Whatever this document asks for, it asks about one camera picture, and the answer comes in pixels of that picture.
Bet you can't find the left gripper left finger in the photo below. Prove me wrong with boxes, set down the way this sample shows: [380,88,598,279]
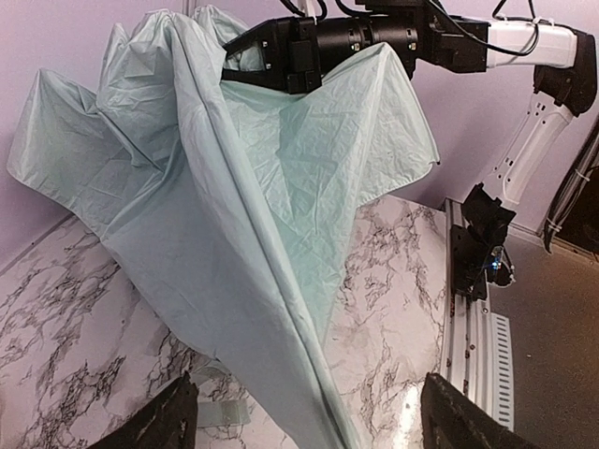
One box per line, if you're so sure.
[91,372,198,449]

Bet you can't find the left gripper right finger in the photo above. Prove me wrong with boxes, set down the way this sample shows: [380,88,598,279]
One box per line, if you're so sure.
[420,373,515,448]

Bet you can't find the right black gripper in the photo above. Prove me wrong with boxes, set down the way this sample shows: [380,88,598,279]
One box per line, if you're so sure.
[222,18,322,94]

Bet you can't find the mint green folding umbrella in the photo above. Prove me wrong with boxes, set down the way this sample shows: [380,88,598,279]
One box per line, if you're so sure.
[7,6,439,448]

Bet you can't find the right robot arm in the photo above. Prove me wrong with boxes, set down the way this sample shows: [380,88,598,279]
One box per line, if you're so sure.
[222,1,598,301]

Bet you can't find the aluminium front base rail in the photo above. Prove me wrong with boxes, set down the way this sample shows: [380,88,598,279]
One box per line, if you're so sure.
[440,199,515,430]

